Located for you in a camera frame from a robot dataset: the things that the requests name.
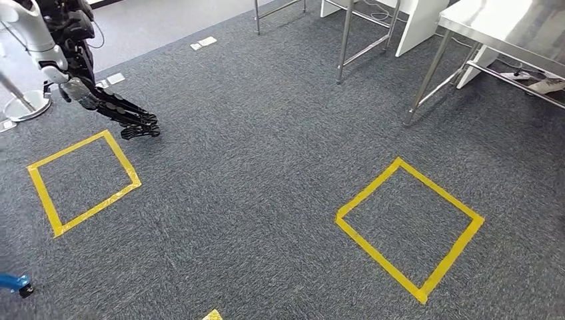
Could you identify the stainless steel workbench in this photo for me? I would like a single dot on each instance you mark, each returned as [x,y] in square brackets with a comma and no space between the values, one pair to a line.
[507,22]

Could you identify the stainless steel table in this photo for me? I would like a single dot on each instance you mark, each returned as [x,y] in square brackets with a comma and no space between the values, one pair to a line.
[344,44]

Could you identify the yellow floor tape square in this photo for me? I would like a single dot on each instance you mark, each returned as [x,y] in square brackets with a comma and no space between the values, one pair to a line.
[213,316]
[99,206]
[379,257]

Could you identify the grey floor outlet plate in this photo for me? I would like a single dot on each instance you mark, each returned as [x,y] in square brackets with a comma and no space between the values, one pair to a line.
[6,126]
[204,43]
[112,79]

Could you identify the white cabinet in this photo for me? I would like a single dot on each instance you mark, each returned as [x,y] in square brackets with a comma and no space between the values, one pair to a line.
[476,66]
[419,26]

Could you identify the white black humanoid robot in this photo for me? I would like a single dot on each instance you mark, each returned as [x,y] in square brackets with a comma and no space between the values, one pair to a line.
[26,26]

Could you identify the chrome stanchion post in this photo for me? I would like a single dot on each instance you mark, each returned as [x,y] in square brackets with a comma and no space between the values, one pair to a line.
[26,108]

